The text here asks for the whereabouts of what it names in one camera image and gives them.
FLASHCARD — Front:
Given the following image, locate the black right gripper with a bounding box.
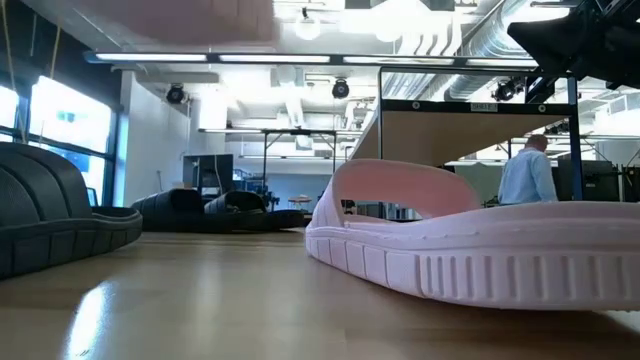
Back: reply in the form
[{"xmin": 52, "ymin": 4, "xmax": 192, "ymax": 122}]
[{"xmin": 507, "ymin": 0, "xmax": 640, "ymax": 91}]

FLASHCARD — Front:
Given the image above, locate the pink slide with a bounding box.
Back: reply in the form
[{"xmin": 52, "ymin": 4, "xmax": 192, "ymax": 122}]
[
  {"xmin": 74, "ymin": 0, "xmax": 281, "ymax": 45},
  {"xmin": 304, "ymin": 158, "xmax": 640, "ymax": 312}
]

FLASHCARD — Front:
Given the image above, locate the black slide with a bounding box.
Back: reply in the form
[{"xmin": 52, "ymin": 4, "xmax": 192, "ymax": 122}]
[
  {"xmin": 130, "ymin": 188, "xmax": 236, "ymax": 234},
  {"xmin": 0, "ymin": 141, "xmax": 144, "ymax": 281},
  {"xmin": 202, "ymin": 190, "xmax": 307, "ymax": 233}
]

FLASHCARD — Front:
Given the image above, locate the person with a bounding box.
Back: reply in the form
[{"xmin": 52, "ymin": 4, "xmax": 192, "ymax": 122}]
[{"xmin": 497, "ymin": 133, "xmax": 559, "ymax": 207}]

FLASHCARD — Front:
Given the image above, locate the large dark monitor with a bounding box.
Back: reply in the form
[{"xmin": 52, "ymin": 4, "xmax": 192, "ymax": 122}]
[{"xmin": 557, "ymin": 158, "xmax": 621, "ymax": 203}]

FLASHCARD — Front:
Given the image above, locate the white globe lamp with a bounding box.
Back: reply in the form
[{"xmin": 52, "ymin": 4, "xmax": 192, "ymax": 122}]
[{"xmin": 293, "ymin": 7, "xmax": 322, "ymax": 42}]

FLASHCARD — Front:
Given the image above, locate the long fluorescent light bar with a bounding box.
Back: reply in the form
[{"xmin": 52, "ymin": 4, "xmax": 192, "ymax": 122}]
[{"xmin": 83, "ymin": 49, "xmax": 539, "ymax": 69}]

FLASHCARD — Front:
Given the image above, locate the large window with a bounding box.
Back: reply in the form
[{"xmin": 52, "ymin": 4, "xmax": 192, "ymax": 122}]
[{"xmin": 0, "ymin": 74, "xmax": 119, "ymax": 207}]

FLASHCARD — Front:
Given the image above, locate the silver ventilation duct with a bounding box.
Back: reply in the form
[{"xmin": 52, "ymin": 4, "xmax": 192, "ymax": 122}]
[{"xmin": 382, "ymin": 0, "xmax": 569, "ymax": 101}]

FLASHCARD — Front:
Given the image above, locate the wooden shelf with black frame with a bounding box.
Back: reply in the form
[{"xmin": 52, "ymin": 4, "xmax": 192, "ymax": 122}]
[{"xmin": 349, "ymin": 66, "xmax": 586, "ymax": 221}]

